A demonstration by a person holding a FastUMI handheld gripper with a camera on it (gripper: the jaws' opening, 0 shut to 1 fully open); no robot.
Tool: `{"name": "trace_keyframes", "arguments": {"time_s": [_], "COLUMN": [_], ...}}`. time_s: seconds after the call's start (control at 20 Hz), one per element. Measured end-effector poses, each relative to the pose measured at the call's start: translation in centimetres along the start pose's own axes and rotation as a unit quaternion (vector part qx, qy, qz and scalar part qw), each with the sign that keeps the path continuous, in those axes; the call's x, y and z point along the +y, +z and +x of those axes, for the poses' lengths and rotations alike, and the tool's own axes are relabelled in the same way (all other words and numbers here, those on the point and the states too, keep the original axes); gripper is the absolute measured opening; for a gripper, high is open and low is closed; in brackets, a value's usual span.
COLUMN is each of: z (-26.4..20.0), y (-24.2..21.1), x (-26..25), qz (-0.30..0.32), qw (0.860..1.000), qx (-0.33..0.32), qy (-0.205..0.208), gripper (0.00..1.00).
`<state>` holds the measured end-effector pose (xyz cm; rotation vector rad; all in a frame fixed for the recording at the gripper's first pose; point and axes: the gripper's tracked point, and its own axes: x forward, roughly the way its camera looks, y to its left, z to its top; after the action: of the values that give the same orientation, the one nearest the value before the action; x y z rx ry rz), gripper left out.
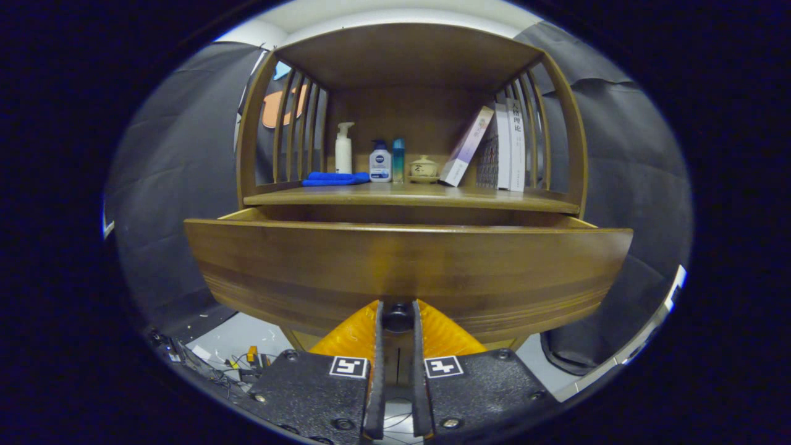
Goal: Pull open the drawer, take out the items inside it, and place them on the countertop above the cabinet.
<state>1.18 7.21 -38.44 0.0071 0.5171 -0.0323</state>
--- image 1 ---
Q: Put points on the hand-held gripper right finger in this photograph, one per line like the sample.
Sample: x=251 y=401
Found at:
x=420 y=383

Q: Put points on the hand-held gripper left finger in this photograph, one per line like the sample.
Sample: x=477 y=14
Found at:
x=376 y=383

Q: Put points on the wooden drawer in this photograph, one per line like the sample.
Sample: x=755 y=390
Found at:
x=401 y=266

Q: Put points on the wooden countertop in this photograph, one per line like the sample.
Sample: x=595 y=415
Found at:
x=401 y=194

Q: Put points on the wooden cabinet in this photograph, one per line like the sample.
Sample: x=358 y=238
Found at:
x=401 y=62

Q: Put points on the blue cloth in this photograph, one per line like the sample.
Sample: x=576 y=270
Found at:
x=334 y=179

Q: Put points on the cream lidded teacup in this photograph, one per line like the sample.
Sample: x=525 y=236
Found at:
x=424 y=168

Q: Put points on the white bottle blue cap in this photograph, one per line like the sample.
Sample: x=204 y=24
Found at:
x=380 y=167

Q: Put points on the teal bottle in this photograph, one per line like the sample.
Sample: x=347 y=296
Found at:
x=398 y=164

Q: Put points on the white pump bottle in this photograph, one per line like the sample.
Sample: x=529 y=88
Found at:
x=343 y=154

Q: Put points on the purple and white book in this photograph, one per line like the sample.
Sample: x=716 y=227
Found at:
x=466 y=148

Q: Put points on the white book black lettering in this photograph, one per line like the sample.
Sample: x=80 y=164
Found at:
x=517 y=154

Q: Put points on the plain white book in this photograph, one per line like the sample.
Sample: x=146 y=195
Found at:
x=503 y=148

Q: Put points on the white panel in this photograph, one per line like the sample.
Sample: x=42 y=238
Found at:
x=673 y=290

